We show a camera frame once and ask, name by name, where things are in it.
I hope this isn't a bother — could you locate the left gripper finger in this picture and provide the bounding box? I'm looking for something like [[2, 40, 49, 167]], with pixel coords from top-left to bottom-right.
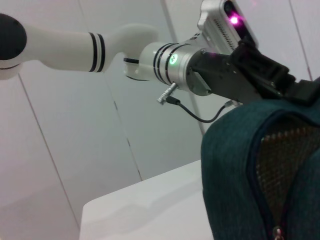
[[286, 79, 320, 108]]

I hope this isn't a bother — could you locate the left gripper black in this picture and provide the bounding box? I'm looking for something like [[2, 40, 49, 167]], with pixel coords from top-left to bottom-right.
[[188, 39, 297, 105]]

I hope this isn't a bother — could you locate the dark teal insulated lunch bag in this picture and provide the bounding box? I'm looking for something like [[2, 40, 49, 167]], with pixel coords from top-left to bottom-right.
[[200, 76, 320, 240]]

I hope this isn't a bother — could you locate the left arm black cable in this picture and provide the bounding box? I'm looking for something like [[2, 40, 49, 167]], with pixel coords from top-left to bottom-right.
[[156, 83, 241, 124]]

